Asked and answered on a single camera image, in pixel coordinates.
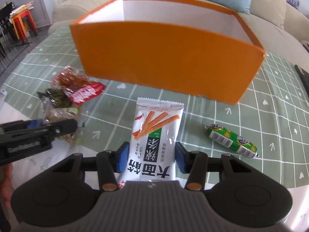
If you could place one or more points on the papers on stools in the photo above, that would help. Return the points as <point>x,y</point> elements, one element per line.
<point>21,9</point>

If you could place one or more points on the beige packet with face label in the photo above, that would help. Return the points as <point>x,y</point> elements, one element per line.
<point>63,113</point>

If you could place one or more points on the black chair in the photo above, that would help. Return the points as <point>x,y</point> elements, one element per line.
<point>6,29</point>

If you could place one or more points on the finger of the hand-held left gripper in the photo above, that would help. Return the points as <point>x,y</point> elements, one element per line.
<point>64,128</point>
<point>32,124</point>

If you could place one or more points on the clear phone stand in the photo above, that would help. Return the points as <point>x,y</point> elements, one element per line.
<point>2,94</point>

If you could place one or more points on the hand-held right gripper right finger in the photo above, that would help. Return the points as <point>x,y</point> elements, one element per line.
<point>181,159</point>

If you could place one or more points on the red dried meat packet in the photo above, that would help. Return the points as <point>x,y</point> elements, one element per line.
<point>79,87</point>

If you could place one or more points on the person's left forearm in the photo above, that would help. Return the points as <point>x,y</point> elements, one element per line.
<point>5,181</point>

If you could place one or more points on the orange cardboard box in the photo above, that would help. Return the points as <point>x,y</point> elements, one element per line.
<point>169,60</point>

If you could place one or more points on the green sausage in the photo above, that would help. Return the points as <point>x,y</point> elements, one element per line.
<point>229,139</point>

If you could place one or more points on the red and orange stools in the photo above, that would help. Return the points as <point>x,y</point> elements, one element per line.
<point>24,25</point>

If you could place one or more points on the green checked tablecloth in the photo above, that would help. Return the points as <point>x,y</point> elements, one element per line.
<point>265,125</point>

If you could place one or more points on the dark green snack packet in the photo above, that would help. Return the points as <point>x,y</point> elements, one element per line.
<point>56,97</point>

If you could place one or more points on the beige pillow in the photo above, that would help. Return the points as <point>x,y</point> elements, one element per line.
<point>268,2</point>

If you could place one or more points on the white spicy strip packet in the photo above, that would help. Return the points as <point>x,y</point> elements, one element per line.
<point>154,130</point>

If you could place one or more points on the beige sofa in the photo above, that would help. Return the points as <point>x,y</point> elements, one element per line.
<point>289,29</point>

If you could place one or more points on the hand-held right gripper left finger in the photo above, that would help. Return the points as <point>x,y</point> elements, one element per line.
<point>123,158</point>

